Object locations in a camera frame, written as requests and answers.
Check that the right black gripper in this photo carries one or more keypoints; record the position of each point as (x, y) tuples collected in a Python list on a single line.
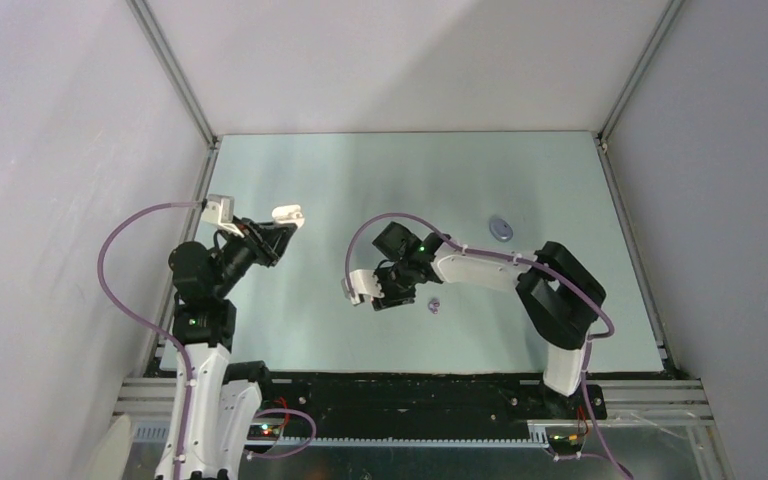
[(391, 300)]

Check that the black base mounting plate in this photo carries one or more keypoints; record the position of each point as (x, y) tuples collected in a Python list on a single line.
[(423, 407)]

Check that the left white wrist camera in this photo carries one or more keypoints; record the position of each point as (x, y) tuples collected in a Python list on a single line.
[(217, 210)]

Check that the aluminium frame rail front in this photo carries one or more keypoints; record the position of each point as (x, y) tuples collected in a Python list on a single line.
[(629, 403)]

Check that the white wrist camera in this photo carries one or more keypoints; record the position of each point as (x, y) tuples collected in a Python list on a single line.
[(217, 210), (361, 285)]

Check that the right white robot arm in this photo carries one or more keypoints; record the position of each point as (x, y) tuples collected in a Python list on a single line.
[(561, 298)]

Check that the purple ear tips lower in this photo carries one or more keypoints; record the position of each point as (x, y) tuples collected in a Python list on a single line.
[(434, 306)]

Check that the right corner aluminium post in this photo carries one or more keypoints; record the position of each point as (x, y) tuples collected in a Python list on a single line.
[(663, 27)]

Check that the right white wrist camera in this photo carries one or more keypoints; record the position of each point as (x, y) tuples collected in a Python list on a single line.
[(361, 285)]

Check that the white earbud charging case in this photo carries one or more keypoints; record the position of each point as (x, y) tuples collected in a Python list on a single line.
[(288, 215)]

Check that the corner aluminium post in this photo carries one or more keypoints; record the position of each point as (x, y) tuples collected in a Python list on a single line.
[(663, 27), (160, 45)]

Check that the blue round disc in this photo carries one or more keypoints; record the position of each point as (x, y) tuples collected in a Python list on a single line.
[(500, 229)]

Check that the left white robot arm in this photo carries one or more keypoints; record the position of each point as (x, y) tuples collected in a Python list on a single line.
[(215, 399)]

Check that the left corner aluminium post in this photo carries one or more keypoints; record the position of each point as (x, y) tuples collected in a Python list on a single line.
[(160, 45)]

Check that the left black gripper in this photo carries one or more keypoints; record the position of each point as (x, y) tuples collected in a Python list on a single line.
[(267, 248)]

